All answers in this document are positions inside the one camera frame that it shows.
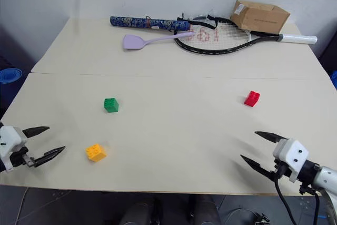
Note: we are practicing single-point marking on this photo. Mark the purple spatula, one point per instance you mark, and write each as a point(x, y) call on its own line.
point(133, 42)

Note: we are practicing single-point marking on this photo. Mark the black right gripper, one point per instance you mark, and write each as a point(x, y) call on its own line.
point(280, 172)

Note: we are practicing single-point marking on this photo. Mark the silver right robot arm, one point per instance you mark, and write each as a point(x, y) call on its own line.
point(327, 180)

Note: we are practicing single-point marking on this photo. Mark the small black device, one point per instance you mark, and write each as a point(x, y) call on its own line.
point(261, 219)

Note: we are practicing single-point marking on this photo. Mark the yellow toy brick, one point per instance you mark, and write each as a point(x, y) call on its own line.
point(95, 152)

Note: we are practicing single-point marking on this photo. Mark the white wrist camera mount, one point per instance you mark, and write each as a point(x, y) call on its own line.
point(10, 140)
point(292, 154)

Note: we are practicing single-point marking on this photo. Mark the brown cardboard box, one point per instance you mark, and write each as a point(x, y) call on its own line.
point(259, 17)

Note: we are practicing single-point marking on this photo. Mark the green toy brick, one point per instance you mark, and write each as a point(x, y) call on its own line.
point(111, 104)

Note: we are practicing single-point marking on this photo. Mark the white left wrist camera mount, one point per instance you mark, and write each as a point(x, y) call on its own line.
point(10, 140)

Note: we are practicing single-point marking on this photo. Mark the red toy brick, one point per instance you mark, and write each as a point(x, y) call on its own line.
point(252, 98)

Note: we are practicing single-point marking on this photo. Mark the blue collapsible bowl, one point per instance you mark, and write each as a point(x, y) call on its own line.
point(9, 76)

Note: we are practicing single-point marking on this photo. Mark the blue patterned tube case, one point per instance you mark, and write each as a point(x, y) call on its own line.
point(147, 23)

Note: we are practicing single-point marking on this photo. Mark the black tennis racket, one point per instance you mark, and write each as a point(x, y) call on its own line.
point(210, 39)

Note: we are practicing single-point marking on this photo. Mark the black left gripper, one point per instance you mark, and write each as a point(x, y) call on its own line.
point(19, 157)

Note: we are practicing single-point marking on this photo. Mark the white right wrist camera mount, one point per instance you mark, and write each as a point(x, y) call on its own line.
point(292, 154)

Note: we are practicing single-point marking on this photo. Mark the blue object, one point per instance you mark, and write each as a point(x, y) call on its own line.
point(334, 80)

